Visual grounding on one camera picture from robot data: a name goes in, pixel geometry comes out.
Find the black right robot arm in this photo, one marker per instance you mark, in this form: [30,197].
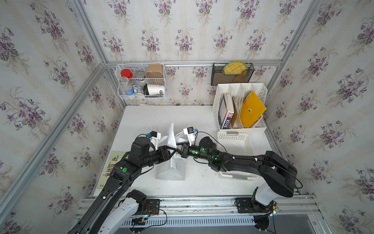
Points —
[279,175]

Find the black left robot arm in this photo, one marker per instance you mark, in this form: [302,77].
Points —
[122,176]

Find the white insulated delivery bag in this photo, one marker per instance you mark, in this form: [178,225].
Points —
[175,168]

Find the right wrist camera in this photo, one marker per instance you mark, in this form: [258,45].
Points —
[191,133]

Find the black mesh wall holder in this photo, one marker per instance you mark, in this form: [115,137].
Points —
[219,77]

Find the yellow folder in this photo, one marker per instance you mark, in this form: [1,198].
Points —
[251,110]

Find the clear plastic bottle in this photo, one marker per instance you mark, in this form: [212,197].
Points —
[126,86]

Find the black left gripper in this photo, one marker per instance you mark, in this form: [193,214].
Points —
[165,156]

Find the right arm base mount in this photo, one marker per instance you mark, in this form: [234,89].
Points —
[248,205]

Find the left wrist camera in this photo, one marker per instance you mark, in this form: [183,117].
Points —
[154,138]

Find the purple white book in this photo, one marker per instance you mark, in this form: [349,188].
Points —
[226,111]

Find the white perforated plastic tray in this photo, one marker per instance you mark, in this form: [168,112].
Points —
[238,144]

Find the white black cylinder can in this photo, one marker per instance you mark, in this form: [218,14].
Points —
[154,90]

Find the beige papers in organizer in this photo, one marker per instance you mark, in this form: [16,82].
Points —
[238,97]

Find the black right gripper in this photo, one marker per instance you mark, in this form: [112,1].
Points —
[184,150]

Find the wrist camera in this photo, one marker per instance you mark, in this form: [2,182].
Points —
[154,138]
[191,133]

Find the green printed booklet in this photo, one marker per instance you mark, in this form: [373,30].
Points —
[113,158]

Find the aluminium rail frame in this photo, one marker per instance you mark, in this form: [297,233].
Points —
[224,205]

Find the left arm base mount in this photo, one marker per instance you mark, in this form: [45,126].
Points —
[146,206]

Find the white wire wall basket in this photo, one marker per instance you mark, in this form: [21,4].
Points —
[139,80]

